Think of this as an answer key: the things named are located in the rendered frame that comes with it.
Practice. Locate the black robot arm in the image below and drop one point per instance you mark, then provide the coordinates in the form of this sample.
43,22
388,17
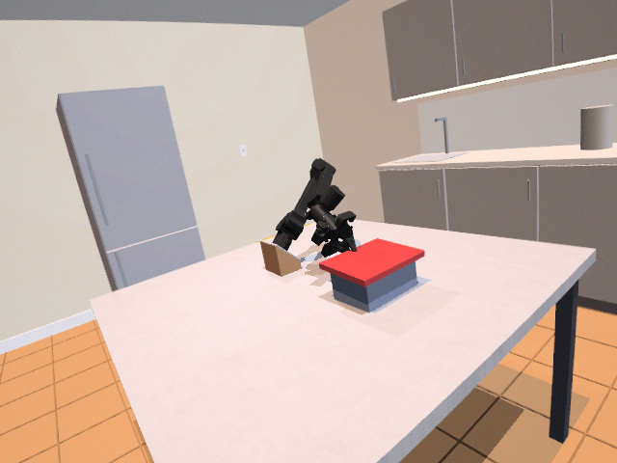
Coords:
320,197

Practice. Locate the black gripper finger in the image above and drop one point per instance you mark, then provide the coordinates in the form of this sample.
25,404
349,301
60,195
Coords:
347,236
340,247

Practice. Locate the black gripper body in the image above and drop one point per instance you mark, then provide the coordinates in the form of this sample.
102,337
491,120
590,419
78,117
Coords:
337,223

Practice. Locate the red box lid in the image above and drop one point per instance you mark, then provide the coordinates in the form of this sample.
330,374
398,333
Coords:
371,262

